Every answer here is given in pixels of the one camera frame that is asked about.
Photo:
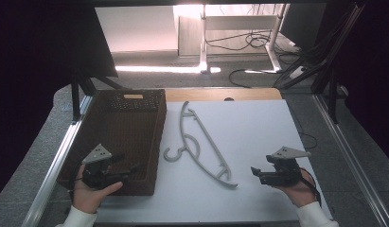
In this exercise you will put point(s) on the grey plastic clothes hanger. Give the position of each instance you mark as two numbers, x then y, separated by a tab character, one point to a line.
204	133

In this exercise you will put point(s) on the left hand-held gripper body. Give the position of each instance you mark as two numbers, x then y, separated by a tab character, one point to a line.
95	171

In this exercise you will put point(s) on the dark curtain panel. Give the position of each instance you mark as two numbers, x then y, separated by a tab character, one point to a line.
47	38

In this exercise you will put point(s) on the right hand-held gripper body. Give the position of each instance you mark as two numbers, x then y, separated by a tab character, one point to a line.
283	175

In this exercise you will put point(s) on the brown woven basket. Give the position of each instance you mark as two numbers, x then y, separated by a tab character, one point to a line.
126	126

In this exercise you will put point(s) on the person's right hand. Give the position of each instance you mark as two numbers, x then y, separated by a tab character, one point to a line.
301	192

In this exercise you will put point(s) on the person's left hand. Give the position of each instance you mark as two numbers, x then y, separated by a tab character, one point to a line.
88	197

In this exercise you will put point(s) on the aluminium frame rail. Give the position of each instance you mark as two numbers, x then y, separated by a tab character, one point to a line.
353	160
53	170

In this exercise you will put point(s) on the white table mat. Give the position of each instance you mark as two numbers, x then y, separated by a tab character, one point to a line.
255	132

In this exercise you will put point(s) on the white power strip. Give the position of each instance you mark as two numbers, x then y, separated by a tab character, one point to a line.
297	72

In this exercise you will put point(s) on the black metal stand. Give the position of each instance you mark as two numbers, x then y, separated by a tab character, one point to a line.
333	97
76	101

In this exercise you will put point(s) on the white desk with metal legs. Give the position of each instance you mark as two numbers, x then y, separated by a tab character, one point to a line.
239	22

